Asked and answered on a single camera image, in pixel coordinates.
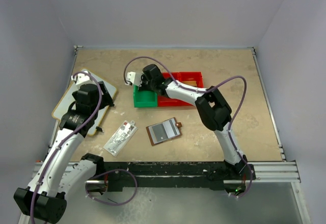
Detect aluminium frame rail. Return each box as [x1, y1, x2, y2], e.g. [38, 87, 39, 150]
[31, 162, 301, 184]

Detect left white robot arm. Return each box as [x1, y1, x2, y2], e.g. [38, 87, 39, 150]
[14, 81, 114, 223]

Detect brown leather card holder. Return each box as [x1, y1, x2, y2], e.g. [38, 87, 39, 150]
[146, 117, 182, 146]

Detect gold card in bin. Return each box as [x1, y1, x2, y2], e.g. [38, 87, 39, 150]
[183, 80, 197, 87]

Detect red right plastic bin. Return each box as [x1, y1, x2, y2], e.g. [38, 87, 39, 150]
[178, 72, 204, 88]

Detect red middle plastic bin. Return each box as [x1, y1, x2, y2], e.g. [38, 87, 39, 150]
[157, 72, 191, 107]

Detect grey chip card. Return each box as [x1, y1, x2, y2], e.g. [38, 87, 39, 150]
[150, 123, 168, 143]

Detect clear plastic packet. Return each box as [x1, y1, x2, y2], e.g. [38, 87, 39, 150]
[103, 121, 138, 157]

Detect white board yellow rim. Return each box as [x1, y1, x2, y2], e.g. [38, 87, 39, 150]
[52, 68, 117, 136]

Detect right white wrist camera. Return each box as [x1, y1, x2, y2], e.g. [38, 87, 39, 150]
[125, 71, 143, 87]

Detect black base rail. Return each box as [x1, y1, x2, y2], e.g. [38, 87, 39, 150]
[87, 161, 256, 192]

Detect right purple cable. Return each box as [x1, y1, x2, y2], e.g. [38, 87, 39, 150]
[123, 56, 254, 199]

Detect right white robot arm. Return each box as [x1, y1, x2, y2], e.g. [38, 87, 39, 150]
[141, 64, 248, 175]

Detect green plastic bin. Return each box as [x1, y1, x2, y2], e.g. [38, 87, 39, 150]
[133, 86, 158, 108]

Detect red plastic bin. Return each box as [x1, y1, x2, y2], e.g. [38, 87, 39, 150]
[178, 72, 204, 88]
[157, 72, 191, 107]

